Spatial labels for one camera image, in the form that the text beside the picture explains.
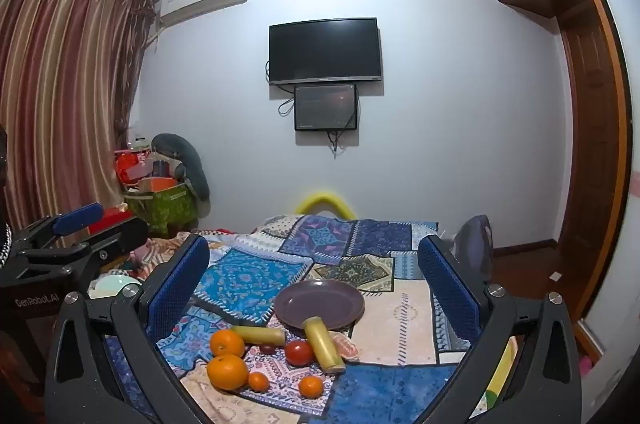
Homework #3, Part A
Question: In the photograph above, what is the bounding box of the light green bowl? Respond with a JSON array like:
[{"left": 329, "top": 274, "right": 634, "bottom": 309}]
[{"left": 89, "top": 271, "right": 143, "bottom": 300}]

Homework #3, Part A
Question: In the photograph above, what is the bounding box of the red flat box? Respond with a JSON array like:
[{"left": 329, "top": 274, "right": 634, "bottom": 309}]
[{"left": 90, "top": 209, "right": 136, "bottom": 235}]

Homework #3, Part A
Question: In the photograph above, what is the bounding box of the red bag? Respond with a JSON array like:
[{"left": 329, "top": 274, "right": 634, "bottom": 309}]
[{"left": 114, "top": 149, "right": 151, "bottom": 185}]

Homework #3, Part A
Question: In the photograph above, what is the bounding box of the yellow fleece blanket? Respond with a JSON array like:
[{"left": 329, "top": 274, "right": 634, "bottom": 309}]
[{"left": 487, "top": 339, "right": 519, "bottom": 410}]

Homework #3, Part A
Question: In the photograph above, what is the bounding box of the striped brown curtain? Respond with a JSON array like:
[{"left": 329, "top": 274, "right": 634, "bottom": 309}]
[{"left": 0, "top": 0, "right": 161, "bottom": 245}]

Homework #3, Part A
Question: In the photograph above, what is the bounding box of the large orange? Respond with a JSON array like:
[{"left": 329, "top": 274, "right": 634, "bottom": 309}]
[
  {"left": 206, "top": 354, "right": 250, "bottom": 391},
  {"left": 209, "top": 329, "right": 246, "bottom": 359}
]

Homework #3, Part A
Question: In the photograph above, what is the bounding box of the small black wall monitor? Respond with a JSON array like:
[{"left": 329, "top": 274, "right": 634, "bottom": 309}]
[{"left": 294, "top": 84, "right": 359, "bottom": 132}]

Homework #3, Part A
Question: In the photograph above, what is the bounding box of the purple plate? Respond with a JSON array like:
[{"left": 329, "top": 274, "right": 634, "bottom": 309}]
[{"left": 274, "top": 280, "right": 366, "bottom": 331}]

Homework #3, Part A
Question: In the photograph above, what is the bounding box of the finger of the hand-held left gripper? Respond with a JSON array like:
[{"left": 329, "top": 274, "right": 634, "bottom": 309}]
[
  {"left": 20, "top": 218, "right": 150, "bottom": 280},
  {"left": 12, "top": 202, "right": 106, "bottom": 255}
]

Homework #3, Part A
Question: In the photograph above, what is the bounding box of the purple grey backpack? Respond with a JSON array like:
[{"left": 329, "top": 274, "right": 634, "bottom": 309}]
[{"left": 452, "top": 215, "right": 495, "bottom": 277}]

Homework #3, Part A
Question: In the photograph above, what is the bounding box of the pink pomelo slice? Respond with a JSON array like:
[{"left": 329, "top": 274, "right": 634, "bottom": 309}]
[{"left": 332, "top": 334, "right": 361, "bottom": 362}]

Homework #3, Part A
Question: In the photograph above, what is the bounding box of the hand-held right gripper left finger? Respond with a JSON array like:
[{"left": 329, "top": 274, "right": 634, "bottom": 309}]
[{"left": 45, "top": 231, "right": 211, "bottom": 424}]

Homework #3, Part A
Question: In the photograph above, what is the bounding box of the red tomato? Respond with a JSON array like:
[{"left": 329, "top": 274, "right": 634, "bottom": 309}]
[{"left": 285, "top": 340, "right": 316, "bottom": 367}]

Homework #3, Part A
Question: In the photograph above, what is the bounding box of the blue patchwork blanket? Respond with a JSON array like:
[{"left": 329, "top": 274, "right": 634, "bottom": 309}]
[{"left": 100, "top": 214, "right": 521, "bottom": 424}]

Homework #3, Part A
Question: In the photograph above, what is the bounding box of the yellow foam arc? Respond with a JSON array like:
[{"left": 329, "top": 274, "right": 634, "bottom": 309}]
[{"left": 295, "top": 190, "right": 357, "bottom": 221}]

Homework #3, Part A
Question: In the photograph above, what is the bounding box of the black wall television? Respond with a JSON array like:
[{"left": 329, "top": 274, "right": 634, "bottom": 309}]
[{"left": 268, "top": 17, "right": 384, "bottom": 86}]

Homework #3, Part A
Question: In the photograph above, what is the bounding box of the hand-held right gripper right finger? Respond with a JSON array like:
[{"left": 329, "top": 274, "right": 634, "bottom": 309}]
[{"left": 417, "top": 234, "right": 583, "bottom": 424}]

